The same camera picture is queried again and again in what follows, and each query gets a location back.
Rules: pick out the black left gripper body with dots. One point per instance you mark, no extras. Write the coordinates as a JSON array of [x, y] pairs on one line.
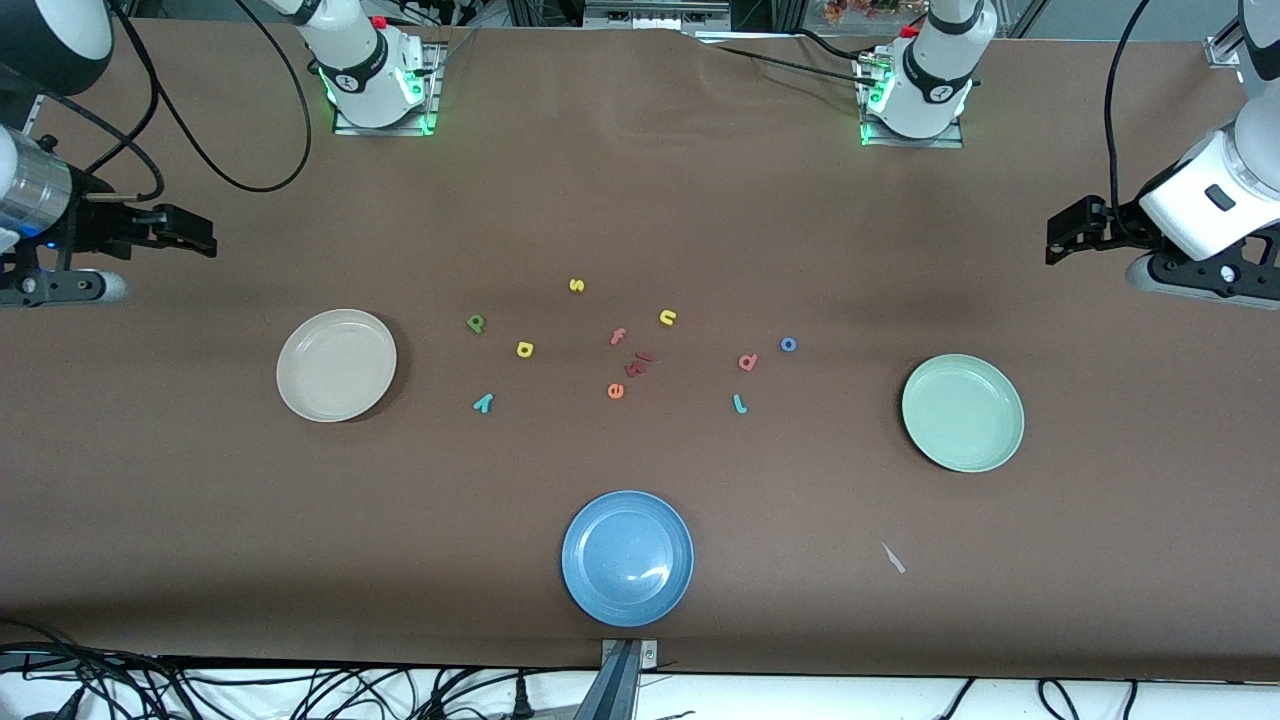
[[1118, 224]]

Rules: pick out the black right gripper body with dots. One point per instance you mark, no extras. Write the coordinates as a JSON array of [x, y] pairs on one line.
[[97, 228]]

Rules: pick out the teal foam letter y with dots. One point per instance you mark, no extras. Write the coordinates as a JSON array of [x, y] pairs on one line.
[[483, 402]]

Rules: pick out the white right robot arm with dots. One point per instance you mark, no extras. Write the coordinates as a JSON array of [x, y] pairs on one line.
[[360, 60]]

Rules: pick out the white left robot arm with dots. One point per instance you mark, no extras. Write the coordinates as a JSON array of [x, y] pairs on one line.
[[935, 70]]

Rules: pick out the beige round plate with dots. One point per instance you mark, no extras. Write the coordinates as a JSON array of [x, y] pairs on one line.
[[335, 365]]

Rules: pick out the pale green round plate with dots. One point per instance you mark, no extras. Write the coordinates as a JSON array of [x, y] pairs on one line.
[[962, 412]]

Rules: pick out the orange artificial flowers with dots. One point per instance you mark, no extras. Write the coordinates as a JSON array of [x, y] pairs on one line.
[[865, 8]]

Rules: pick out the small white paper scrap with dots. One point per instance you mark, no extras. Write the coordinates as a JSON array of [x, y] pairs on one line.
[[893, 558]]

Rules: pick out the brown table cover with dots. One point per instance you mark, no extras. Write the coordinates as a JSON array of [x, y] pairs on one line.
[[640, 200]]

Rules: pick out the grey metal box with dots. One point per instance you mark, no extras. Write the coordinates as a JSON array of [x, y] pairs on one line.
[[655, 12]]

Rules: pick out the blue round plate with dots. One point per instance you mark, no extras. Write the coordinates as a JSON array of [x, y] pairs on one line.
[[627, 558]]

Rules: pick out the black power plug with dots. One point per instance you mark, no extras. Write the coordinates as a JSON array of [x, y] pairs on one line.
[[520, 702]]

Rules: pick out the aluminium table edge rail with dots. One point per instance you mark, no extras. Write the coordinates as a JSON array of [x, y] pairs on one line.
[[33, 112]]

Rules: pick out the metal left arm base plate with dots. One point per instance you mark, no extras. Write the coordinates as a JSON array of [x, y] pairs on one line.
[[910, 143]]

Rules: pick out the aluminium frame profile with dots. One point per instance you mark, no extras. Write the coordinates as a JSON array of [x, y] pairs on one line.
[[1222, 52]]

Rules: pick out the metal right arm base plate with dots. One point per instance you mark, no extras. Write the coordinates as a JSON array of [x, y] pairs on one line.
[[434, 90]]

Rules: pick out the grey metal camera bracket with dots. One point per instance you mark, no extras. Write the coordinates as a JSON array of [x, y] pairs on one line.
[[622, 690]]

